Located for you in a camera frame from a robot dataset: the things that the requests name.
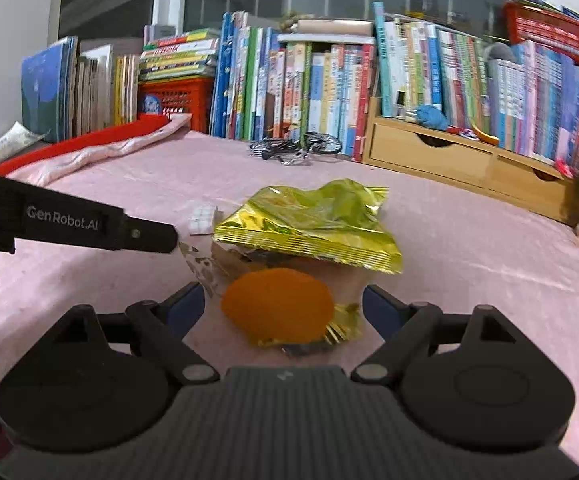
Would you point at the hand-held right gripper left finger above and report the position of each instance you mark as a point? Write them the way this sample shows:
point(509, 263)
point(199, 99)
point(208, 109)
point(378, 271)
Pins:
point(187, 307)

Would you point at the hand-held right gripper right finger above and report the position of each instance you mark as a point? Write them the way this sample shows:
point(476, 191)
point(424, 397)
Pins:
point(382, 307)

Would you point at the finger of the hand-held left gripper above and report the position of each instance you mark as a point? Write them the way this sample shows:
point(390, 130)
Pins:
point(149, 234)

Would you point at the orange fruit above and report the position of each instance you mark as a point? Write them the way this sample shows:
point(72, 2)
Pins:
point(277, 305)

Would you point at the gold foil snack bag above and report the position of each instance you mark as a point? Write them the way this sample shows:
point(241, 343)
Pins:
point(314, 225)

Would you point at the gold foil wrapper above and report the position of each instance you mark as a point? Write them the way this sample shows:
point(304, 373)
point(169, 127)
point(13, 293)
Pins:
point(344, 322)

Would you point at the small white packet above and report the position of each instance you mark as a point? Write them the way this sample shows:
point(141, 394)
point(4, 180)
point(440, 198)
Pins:
point(203, 220)

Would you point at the folded newspaper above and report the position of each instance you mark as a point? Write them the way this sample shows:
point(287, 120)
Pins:
point(4, 145)

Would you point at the red pink folded blanket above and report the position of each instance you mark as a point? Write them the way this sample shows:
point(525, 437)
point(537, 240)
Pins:
point(94, 147)

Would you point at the row of thin large books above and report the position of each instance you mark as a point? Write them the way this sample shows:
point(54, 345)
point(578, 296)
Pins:
point(69, 90)

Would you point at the red plastic crate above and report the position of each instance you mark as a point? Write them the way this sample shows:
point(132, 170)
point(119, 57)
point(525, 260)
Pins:
point(179, 102)

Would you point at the wooden drawer organizer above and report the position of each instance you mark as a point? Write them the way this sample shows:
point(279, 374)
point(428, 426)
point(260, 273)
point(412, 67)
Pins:
point(429, 160)

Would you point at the black toy bicycle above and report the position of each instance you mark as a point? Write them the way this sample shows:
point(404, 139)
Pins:
point(299, 147)

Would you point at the stack of flat picture books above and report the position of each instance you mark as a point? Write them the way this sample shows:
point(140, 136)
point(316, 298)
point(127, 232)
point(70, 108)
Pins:
point(179, 55)

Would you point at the red white trinket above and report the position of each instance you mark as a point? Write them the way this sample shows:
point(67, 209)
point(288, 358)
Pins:
point(462, 133)

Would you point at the blue yarn ball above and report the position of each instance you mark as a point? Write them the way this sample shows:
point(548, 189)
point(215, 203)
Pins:
point(432, 117)

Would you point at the yellow curved toy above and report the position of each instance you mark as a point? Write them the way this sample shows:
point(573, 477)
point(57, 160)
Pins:
point(487, 135)

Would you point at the small dark bottle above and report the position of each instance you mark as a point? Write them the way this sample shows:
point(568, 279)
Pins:
point(399, 100)

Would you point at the pink flower ornament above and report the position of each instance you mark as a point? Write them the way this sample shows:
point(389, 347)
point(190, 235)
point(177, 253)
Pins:
point(565, 169)

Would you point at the row of colourful upright books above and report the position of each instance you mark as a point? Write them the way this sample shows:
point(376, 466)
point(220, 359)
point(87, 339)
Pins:
point(494, 95)

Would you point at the white flat book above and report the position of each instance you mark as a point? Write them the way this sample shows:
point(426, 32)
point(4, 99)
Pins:
point(327, 38)

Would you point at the grey flat book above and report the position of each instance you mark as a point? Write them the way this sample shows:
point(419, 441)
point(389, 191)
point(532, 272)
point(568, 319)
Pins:
point(334, 26)

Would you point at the grey plush toy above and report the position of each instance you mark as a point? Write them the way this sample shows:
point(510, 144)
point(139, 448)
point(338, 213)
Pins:
point(499, 52)

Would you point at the red plastic basket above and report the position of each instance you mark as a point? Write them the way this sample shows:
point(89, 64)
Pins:
point(549, 32)

